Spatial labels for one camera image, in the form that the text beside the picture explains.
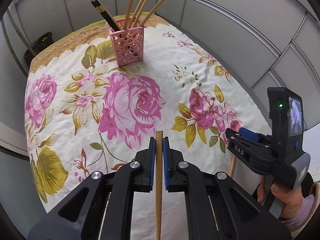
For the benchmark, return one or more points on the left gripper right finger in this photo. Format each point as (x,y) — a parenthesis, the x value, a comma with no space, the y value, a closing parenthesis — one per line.
(217,207)

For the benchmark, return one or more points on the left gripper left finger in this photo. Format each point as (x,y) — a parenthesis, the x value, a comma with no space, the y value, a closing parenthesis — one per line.
(100,207)

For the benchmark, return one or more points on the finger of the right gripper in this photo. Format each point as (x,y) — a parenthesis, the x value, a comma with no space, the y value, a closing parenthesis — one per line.
(247,150)
(250,134)

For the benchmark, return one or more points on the wooden chopstick longest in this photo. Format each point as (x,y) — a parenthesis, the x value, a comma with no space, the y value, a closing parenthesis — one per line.
(159,182)

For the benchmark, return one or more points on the lilac sleeve forearm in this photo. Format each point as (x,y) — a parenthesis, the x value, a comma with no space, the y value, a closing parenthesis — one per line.
(308,216)

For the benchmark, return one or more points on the person's right hand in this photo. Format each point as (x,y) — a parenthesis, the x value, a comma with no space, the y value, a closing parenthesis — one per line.
(291,198)

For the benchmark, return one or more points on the floral tablecloth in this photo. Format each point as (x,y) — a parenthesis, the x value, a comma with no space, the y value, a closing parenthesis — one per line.
(84,113)

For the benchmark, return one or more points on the pink perforated utensil holder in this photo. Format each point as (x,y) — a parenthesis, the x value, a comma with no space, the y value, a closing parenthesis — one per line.
(128,45)

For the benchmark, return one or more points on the black trash bin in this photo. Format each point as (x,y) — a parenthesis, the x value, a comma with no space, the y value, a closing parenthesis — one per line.
(38,46)

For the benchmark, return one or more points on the camera box with screen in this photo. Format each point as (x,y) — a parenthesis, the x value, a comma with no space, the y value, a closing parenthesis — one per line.
(286,113)

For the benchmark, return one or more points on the broom handles with clip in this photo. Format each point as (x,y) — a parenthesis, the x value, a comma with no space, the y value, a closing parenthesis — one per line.
(19,33)

